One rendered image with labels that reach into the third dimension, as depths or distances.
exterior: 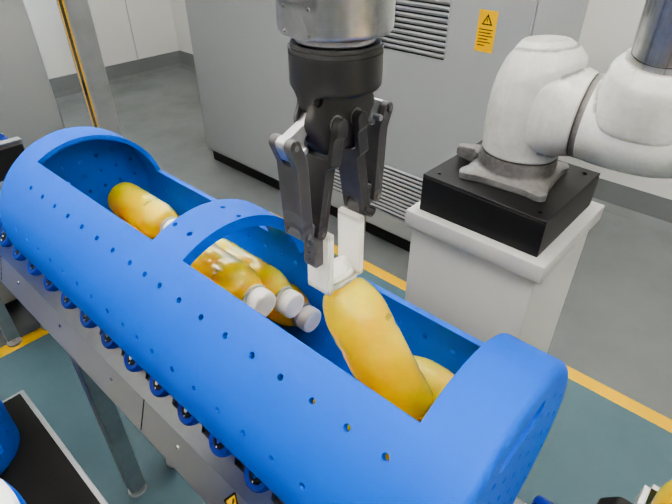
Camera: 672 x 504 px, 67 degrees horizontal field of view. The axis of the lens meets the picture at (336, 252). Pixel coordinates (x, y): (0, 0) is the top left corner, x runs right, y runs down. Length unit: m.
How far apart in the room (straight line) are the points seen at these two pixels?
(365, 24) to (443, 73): 1.87
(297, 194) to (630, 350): 2.19
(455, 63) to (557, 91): 1.23
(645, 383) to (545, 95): 1.59
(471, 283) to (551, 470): 0.98
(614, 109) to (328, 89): 0.66
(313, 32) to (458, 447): 0.33
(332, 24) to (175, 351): 0.40
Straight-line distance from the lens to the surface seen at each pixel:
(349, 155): 0.47
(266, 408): 0.52
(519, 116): 1.03
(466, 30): 2.17
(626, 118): 0.97
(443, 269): 1.17
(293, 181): 0.42
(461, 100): 2.23
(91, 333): 1.02
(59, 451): 1.91
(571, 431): 2.10
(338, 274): 0.51
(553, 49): 1.03
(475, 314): 1.19
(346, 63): 0.40
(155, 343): 0.65
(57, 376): 2.36
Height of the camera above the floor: 1.58
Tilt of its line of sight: 35 degrees down
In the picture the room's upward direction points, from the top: straight up
